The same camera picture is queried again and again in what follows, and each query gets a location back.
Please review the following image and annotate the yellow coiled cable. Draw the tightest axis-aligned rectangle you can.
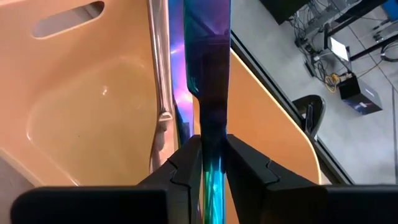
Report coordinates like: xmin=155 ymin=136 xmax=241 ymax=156
xmin=324 ymin=73 xmax=342 ymax=93

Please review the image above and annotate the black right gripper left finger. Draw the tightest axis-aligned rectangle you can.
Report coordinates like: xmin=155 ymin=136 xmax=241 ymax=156
xmin=136 ymin=134 xmax=205 ymax=224

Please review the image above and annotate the black aluminium table frame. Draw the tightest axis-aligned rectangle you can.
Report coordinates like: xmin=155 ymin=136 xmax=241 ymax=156
xmin=229 ymin=30 xmax=355 ymax=186

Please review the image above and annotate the white flat device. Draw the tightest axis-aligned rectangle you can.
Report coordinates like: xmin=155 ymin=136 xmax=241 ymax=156
xmin=328 ymin=36 xmax=351 ymax=62

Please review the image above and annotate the blue box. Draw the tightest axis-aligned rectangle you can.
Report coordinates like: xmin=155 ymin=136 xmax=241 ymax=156
xmin=381 ymin=0 xmax=398 ymax=21

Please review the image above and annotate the yellow plastic bin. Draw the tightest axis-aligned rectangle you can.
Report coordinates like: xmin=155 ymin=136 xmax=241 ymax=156
xmin=0 ymin=0 xmax=322 ymax=224

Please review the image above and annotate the iridescent metal knife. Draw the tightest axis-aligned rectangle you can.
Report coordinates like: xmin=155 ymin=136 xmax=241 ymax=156
xmin=183 ymin=0 xmax=233 ymax=224

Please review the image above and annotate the iridescent metal cutlery piece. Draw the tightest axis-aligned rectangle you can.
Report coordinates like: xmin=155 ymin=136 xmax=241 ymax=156
xmin=147 ymin=0 xmax=175 ymax=174
xmin=167 ymin=0 xmax=196 ymax=147

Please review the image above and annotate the black desk frame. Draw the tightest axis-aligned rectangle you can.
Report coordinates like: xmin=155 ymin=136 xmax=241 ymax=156
xmin=325 ymin=0 xmax=398 ymax=62

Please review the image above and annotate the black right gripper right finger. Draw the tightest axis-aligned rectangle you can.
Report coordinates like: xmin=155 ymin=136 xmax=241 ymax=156
xmin=224 ymin=134 xmax=327 ymax=224

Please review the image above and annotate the black equipment box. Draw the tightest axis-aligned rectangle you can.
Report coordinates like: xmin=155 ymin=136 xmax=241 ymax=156
xmin=338 ymin=73 xmax=384 ymax=116

